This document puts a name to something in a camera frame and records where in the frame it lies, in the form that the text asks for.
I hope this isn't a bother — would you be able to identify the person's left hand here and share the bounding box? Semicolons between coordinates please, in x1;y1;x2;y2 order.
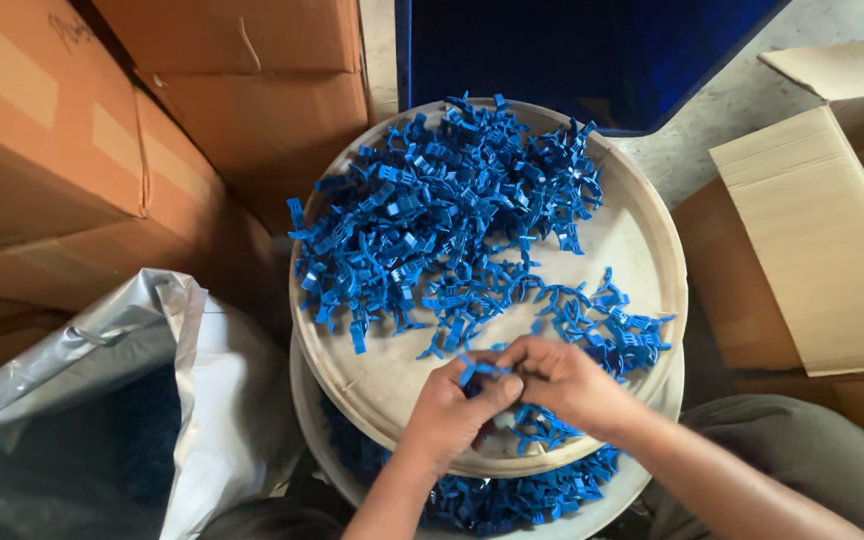
400;350;525;474

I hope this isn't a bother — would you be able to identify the person's right hand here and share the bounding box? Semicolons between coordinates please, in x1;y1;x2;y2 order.
495;336;643;445

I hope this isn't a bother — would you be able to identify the single blue plastic clip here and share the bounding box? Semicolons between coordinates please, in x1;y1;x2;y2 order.
457;354;516;399

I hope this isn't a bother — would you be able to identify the heap of clips inside bucket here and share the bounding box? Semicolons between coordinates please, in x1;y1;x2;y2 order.
321;396;622;538

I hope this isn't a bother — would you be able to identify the round white tray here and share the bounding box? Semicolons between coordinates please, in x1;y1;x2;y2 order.
288;97;690;480

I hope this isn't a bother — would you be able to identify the pile of blue clips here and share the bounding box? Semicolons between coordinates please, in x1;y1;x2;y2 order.
286;91;678;457

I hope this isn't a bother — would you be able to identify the white plastic bucket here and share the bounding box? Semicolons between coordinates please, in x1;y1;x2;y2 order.
288;330;686;540

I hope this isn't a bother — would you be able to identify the person's grey trouser leg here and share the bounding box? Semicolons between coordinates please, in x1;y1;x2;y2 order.
640;394;864;540

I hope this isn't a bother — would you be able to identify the person's dark trouser leg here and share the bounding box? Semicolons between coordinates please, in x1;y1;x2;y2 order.
198;495;347;540

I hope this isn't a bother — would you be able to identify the silver plastic bag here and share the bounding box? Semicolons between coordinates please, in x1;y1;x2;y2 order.
0;267;307;540

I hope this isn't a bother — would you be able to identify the blue plastic bin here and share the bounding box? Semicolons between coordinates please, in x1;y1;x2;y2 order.
393;0;795;138

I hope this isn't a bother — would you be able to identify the open cardboard box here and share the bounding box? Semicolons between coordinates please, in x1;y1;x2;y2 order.
670;37;864;489

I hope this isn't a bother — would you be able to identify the closed brown cardboard box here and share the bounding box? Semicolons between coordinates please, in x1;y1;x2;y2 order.
90;0;364;76
134;69;371;235

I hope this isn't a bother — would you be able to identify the large taped cardboard box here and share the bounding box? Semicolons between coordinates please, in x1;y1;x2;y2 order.
0;0;277;313

